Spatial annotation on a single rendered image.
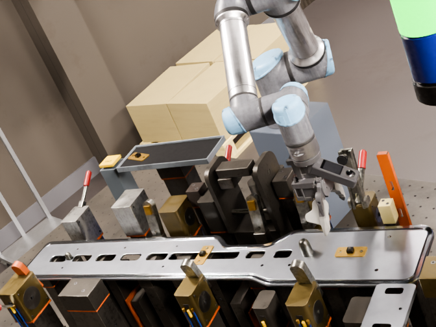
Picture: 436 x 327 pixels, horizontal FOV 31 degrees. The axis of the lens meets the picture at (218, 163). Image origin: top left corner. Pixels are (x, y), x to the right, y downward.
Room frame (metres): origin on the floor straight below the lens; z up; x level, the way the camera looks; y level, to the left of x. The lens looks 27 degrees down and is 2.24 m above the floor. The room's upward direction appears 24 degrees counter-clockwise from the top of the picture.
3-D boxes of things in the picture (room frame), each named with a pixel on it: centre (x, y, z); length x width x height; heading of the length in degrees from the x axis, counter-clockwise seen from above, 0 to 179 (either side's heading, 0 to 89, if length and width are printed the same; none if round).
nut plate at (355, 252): (1.69, -0.22, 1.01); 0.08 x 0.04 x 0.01; 53
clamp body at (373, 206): (1.83, -0.33, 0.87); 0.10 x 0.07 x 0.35; 143
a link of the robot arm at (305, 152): (1.70, -0.20, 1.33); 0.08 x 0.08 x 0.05
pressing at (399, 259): (1.98, 0.17, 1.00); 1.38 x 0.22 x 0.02; 53
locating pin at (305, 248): (1.77, -0.12, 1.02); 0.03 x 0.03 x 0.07
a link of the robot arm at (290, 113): (1.71, -0.21, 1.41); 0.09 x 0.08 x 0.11; 163
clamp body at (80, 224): (2.47, 0.51, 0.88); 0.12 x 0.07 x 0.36; 143
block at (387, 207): (1.74, -0.36, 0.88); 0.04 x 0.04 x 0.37; 53
